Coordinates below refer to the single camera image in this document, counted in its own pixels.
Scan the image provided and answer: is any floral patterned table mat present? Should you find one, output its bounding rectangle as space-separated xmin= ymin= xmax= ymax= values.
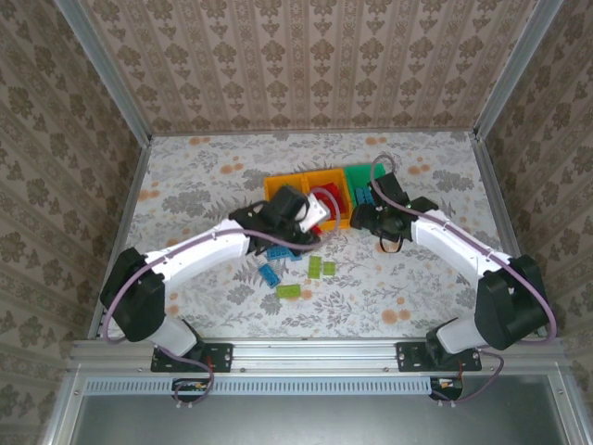
xmin=92 ymin=132 xmax=541 ymax=339

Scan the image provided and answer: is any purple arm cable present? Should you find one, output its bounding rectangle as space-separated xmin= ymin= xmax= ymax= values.
xmin=102 ymin=203 xmax=345 ymax=412
xmin=369 ymin=154 xmax=557 ymax=409

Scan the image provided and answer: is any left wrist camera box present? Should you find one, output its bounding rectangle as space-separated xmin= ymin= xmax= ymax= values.
xmin=297 ymin=191 xmax=333 ymax=234

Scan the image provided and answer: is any aluminium lower frame bar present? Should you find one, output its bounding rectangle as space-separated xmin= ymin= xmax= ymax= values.
xmin=549 ymin=368 xmax=593 ymax=445
xmin=39 ymin=368 xmax=87 ymax=445

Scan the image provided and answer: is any wide aluminium mounting rail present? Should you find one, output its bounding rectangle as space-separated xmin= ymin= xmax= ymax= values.
xmin=69 ymin=337 xmax=569 ymax=375

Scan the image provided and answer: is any thin black cable loop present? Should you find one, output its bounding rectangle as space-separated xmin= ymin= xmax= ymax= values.
xmin=375 ymin=230 xmax=403 ymax=255

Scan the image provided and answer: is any aluminium side rail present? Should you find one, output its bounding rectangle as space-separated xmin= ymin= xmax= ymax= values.
xmin=469 ymin=132 xmax=548 ymax=336
xmin=86 ymin=136 xmax=154 ymax=339

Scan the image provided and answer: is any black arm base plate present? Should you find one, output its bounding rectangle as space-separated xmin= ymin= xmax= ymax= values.
xmin=151 ymin=342 xmax=233 ymax=374
xmin=396 ymin=341 xmax=482 ymax=373

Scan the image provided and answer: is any thin aluminium rail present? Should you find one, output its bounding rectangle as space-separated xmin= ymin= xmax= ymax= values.
xmin=150 ymin=126 xmax=476 ymax=137

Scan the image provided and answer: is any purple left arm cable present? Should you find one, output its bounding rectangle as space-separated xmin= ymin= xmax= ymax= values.
xmin=102 ymin=203 xmax=345 ymax=412

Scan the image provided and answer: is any orange plastic bin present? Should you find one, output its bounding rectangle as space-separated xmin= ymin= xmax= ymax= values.
xmin=300 ymin=168 xmax=353 ymax=232
xmin=263 ymin=172 xmax=307 ymax=205

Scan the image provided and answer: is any black cable connector board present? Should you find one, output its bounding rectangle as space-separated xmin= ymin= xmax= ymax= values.
xmin=171 ymin=377 xmax=210 ymax=403
xmin=429 ymin=375 xmax=464 ymax=401

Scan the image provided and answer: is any green plastic bin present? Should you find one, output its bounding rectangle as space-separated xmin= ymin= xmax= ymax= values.
xmin=343 ymin=162 xmax=389 ymax=210

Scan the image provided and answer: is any grey metal panel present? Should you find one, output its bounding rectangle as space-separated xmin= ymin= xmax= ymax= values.
xmin=69 ymin=374 xmax=578 ymax=445

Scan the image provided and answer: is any grey slotted cable duct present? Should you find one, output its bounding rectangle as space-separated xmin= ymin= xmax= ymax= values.
xmin=85 ymin=375 xmax=435 ymax=396

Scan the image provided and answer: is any slanted aluminium frame post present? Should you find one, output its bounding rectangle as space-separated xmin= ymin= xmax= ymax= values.
xmin=54 ymin=0 xmax=153 ymax=143
xmin=473 ymin=0 xmax=565 ymax=140

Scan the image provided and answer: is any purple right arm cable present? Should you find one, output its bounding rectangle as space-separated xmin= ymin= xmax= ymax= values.
xmin=369 ymin=154 xmax=557 ymax=409

